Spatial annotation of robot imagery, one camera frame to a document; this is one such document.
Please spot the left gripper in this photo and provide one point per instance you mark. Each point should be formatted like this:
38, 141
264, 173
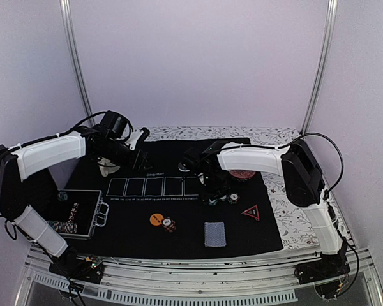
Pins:
138, 162

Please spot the black round dealer button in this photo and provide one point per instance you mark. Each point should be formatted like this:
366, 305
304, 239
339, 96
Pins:
183, 168

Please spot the cream ceramic mug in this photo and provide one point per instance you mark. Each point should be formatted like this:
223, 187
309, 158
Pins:
107, 167

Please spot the lower poker chip row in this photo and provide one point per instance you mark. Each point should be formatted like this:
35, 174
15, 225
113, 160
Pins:
64, 227

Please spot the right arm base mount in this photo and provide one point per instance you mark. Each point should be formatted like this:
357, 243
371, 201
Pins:
328, 266

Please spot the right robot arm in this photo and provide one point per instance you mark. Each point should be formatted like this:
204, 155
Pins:
294, 162

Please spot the aluminium poker chip case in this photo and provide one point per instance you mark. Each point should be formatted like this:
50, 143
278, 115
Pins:
86, 208

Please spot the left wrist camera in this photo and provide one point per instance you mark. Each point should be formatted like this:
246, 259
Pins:
137, 137

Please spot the orange big blind button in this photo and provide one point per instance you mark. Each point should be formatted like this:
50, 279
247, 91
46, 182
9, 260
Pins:
156, 219

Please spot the right aluminium frame post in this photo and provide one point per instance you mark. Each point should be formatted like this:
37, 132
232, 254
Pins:
332, 6

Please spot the poker chip row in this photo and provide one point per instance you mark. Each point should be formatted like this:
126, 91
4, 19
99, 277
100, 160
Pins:
64, 227
62, 196

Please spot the black poker felt mat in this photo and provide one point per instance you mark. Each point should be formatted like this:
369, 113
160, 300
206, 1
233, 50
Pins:
134, 196

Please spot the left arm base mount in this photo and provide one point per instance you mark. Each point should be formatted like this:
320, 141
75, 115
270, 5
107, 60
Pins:
90, 269

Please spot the triangular all in button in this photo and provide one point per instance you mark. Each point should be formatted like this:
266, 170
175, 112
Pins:
252, 212

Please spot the upper poker chip row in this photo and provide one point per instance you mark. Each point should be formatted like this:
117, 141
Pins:
62, 196

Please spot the blue green poker chip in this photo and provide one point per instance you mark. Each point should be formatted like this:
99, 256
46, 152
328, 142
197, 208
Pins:
233, 198

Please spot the red black chip stack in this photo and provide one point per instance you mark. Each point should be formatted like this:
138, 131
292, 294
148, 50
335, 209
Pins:
169, 225

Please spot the blue playing card deck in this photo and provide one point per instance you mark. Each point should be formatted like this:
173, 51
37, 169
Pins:
214, 234

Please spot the red patterned bowl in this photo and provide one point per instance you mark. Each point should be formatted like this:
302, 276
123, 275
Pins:
242, 175

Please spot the left aluminium frame post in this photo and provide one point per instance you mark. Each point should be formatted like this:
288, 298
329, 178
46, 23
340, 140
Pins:
74, 54

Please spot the aluminium frame post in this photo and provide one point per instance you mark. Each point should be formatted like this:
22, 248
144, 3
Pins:
74, 54
332, 6

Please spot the floral patterned tablecloth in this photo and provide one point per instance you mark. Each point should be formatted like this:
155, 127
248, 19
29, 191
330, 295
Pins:
295, 229

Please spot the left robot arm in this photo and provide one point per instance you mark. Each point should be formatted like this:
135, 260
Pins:
19, 162

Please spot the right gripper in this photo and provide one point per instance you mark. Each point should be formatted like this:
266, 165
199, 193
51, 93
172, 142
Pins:
225, 185

